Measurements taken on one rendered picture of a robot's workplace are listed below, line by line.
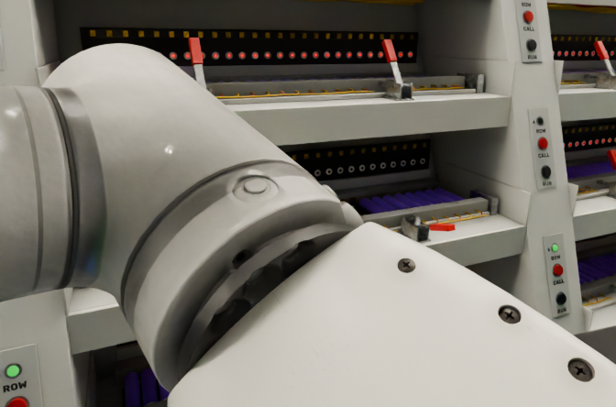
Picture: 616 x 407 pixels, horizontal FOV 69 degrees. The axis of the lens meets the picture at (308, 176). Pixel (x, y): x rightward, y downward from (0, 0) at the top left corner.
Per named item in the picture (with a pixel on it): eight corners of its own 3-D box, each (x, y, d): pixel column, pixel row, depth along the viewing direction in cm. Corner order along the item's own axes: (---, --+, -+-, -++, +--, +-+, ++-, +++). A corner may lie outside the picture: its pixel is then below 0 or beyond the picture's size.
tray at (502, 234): (522, 253, 67) (532, 193, 65) (71, 355, 45) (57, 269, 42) (437, 209, 85) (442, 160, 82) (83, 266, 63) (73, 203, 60)
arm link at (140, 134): (109, 169, 12) (350, 155, 18) (8, 22, 20) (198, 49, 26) (81, 387, 15) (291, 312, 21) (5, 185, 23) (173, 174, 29)
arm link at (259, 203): (348, 239, 21) (395, 280, 19) (192, 374, 19) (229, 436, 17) (304, 107, 15) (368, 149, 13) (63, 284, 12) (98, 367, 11)
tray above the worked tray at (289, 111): (508, 126, 67) (521, 29, 64) (50, 165, 45) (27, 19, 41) (424, 108, 85) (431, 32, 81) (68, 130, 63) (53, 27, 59)
